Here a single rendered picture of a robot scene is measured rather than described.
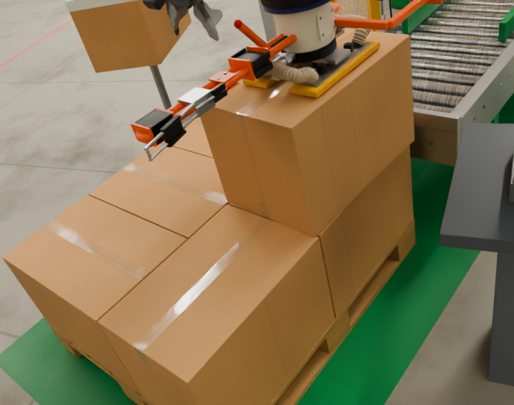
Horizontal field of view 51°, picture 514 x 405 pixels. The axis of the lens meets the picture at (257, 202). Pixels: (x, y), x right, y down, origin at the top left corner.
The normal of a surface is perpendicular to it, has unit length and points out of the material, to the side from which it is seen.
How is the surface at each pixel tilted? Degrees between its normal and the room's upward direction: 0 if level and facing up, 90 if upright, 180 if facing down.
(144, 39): 90
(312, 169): 90
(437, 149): 90
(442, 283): 0
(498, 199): 0
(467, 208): 0
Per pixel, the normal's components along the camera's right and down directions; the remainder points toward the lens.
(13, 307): -0.22, -0.77
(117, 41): -0.18, 0.64
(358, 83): 0.72, 0.29
